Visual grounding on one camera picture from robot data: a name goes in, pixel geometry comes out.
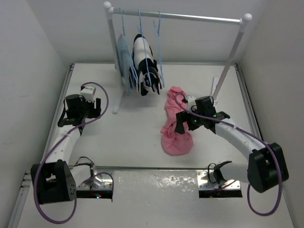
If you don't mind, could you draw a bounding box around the metal base plate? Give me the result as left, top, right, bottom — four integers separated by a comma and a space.
196, 169, 241, 191
77, 166, 114, 191

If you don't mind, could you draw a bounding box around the white clothes rack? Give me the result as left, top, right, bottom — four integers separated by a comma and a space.
104, 1, 252, 114

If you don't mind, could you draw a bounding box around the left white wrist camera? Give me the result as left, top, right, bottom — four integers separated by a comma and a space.
80, 86, 96, 103

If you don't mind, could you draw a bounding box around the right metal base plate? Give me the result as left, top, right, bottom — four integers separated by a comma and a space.
196, 169, 241, 191

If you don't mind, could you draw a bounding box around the light blue hanging garment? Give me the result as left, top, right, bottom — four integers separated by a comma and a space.
117, 35, 134, 95

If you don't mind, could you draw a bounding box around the purple cable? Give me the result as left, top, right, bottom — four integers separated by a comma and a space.
175, 92, 283, 216
33, 82, 109, 224

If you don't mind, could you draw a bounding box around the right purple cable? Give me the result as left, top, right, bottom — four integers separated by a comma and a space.
175, 92, 283, 216

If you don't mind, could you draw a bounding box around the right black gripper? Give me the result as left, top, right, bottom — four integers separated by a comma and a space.
175, 106, 205, 134

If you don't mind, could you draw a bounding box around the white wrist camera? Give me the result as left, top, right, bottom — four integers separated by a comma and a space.
187, 95, 196, 109
80, 86, 96, 103

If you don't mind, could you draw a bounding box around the blue hanger with striped garment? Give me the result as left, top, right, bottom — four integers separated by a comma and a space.
138, 9, 152, 86

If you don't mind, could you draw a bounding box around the black and white hanging garment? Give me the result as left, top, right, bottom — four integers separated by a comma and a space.
132, 33, 163, 96

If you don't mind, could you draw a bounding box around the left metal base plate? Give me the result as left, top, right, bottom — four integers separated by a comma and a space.
77, 166, 114, 191

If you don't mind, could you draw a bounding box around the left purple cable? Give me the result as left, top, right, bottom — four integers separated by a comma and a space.
33, 82, 109, 224

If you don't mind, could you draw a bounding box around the blue wire hanger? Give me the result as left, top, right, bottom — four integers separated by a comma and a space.
153, 12, 165, 87

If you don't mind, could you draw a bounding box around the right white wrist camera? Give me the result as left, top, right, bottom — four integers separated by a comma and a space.
187, 95, 196, 109

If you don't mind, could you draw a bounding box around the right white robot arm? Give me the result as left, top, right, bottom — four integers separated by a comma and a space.
174, 93, 289, 193

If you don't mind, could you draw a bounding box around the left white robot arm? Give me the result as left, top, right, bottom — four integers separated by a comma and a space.
36, 93, 101, 205

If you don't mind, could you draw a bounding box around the pink t shirt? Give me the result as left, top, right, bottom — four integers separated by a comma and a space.
160, 86, 194, 156

